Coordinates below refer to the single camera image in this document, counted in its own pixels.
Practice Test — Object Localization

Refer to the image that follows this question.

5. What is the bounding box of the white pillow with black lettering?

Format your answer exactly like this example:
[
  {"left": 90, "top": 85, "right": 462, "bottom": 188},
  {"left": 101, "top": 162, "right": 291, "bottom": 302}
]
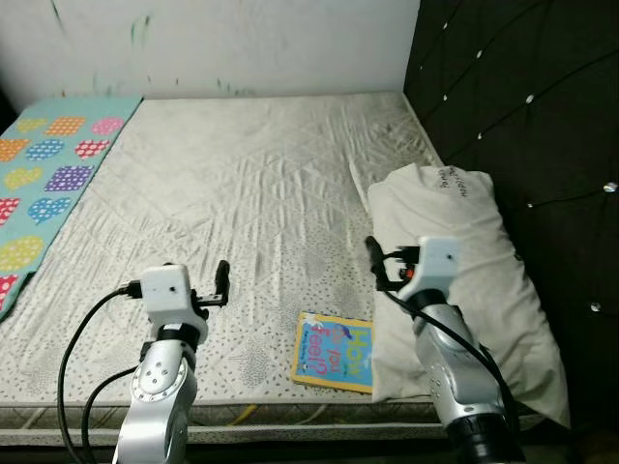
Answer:
[{"left": 367, "top": 161, "right": 573, "bottom": 430}]

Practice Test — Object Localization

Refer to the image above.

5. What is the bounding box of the yellow-edged blue children's book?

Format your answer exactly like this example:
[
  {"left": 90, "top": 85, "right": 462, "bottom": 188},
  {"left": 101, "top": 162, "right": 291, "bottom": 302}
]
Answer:
[{"left": 291, "top": 310, "right": 377, "bottom": 395}]

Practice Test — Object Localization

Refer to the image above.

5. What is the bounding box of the white patterned mattress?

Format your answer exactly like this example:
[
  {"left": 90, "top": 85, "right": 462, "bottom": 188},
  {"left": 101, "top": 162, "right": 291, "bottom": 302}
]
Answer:
[{"left": 0, "top": 91, "right": 545, "bottom": 433}]

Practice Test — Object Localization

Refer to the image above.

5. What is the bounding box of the teal blanket with coloured hearts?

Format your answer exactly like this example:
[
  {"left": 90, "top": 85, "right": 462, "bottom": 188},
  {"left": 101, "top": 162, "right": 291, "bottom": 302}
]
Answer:
[{"left": 0, "top": 94, "right": 145, "bottom": 322}]

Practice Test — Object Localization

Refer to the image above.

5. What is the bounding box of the dark tufted headboard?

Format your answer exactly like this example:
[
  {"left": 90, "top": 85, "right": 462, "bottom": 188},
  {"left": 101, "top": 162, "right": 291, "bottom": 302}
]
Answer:
[{"left": 400, "top": 0, "right": 619, "bottom": 457}]

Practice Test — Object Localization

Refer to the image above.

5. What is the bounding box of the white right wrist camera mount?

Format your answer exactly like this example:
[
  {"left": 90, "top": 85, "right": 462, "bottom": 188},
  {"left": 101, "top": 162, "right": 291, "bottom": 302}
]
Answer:
[{"left": 410, "top": 236, "right": 461, "bottom": 307}]

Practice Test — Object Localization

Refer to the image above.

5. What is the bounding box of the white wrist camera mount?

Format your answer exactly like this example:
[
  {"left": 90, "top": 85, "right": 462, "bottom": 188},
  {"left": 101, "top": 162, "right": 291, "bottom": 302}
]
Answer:
[
  {"left": 410, "top": 236, "right": 461, "bottom": 307},
  {"left": 139, "top": 267, "right": 200, "bottom": 332}
]

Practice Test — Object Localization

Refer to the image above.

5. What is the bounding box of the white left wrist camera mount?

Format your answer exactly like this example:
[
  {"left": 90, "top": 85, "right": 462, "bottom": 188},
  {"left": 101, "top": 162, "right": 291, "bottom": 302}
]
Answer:
[{"left": 139, "top": 267, "right": 200, "bottom": 332}]

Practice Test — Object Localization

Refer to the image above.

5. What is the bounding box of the long black left arm cable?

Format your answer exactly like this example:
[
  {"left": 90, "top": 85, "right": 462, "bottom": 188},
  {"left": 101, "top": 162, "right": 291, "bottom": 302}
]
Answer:
[{"left": 56, "top": 283, "right": 146, "bottom": 464}]

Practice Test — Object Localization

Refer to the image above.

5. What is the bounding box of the short black left arm cable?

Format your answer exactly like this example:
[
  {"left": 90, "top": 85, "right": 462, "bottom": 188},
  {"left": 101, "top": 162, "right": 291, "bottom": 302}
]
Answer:
[{"left": 80, "top": 364, "right": 144, "bottom": 457}]

